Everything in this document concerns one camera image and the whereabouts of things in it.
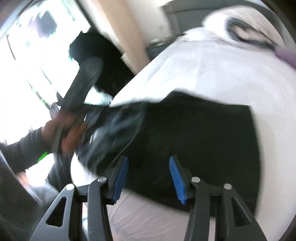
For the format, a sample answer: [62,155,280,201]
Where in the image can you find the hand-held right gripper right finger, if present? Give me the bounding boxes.
[169,156,266,241]

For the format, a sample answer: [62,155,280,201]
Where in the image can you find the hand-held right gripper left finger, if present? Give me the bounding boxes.
[30,156,129,241]

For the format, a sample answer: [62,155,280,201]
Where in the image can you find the black denim pants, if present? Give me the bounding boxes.
[76,91,262,211]

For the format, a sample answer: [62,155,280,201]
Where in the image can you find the person's left forearm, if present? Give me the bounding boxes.
[0,127,53,174]

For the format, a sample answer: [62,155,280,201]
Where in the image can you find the person's left hand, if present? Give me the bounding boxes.
[43,115,87,153]

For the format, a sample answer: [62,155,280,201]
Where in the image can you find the black coat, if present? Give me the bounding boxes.
[69,29,134,98]

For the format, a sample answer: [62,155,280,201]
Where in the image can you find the beige curtain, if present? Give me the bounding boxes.
[79,0,151,75]

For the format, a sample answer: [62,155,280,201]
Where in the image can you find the grey nightstand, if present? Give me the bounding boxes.
[147,40,173,58]

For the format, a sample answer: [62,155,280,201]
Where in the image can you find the grey bed headboard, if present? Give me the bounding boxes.
[162,0,208,37]

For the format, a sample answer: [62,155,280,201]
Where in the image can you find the bed with white sheet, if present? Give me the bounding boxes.
[69,28,296,241]

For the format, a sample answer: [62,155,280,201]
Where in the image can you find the white pillow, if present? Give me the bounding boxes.
[183,27,222,42]

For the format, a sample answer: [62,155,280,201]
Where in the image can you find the purple pillow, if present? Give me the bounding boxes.
[275,46,296,66]

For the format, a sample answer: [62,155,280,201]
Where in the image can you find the rolled white duvet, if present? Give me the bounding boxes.
[201,6,287,50]

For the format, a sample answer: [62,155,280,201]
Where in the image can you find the window with dark frame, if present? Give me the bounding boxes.
[0,0,93,163]

